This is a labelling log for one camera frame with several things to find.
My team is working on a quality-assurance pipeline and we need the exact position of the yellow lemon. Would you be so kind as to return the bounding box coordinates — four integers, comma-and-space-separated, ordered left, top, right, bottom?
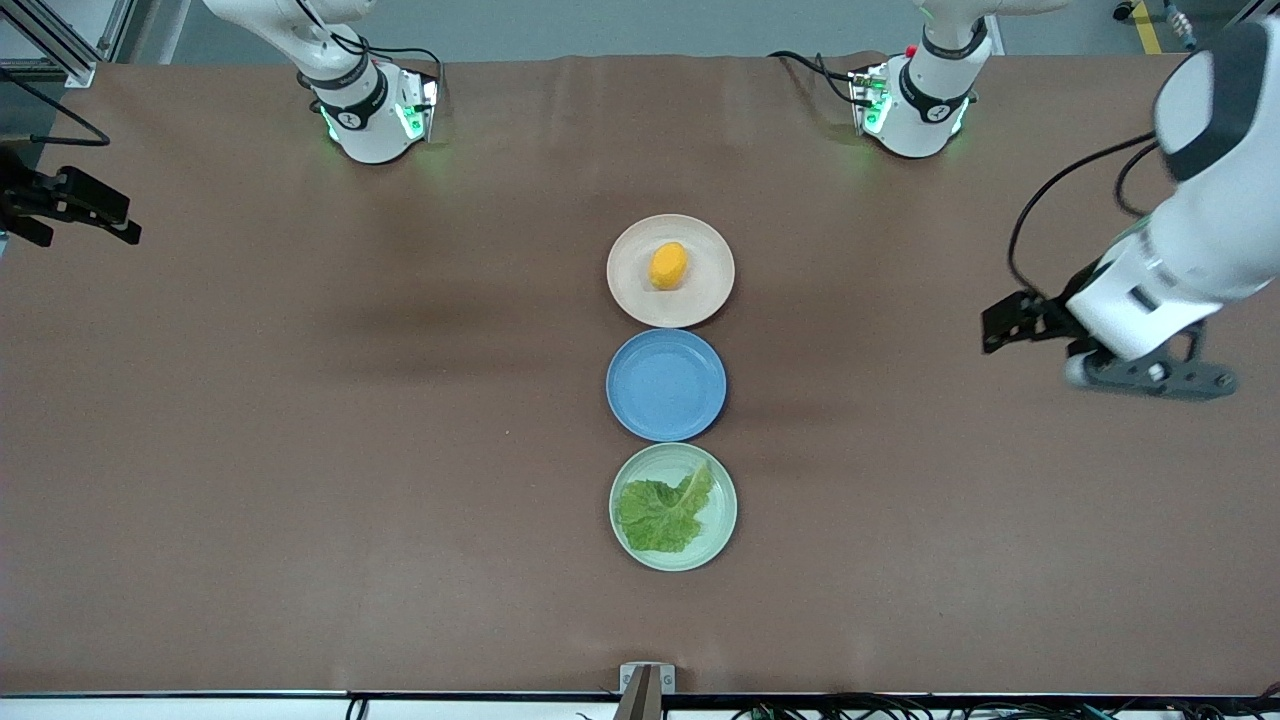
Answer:
648, 241, 690, 292

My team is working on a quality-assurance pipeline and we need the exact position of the green lettuce leaf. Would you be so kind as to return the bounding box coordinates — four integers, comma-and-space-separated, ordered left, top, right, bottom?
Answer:
614, 460, 715, 554

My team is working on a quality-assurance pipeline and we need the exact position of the beige round plate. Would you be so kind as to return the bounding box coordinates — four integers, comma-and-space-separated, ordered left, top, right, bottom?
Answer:
606, 214, 736, 329

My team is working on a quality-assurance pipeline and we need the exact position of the pale green round plate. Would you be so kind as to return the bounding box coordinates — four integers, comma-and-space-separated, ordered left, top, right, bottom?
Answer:
609, 443, 739, 573

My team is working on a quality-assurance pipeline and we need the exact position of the blue round plate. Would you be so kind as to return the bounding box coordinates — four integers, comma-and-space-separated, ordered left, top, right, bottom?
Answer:
605, 329, 728, 443

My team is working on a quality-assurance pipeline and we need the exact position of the brown table cover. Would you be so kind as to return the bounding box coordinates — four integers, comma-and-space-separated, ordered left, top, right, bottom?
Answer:
0, 52, 1280, 697

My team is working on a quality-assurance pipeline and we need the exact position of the silver arm base bracket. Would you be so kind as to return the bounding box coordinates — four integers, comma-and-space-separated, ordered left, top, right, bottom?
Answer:
848, 62, 893, 137
398, 72, 442, 143

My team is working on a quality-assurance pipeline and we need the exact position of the black arm base cable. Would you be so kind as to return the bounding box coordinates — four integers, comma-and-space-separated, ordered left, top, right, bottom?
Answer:
767, 49, 863, 107
295, 0, 446, 101

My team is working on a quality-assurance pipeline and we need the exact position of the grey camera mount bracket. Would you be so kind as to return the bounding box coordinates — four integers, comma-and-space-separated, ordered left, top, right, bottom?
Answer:
619, 662, 677, 720

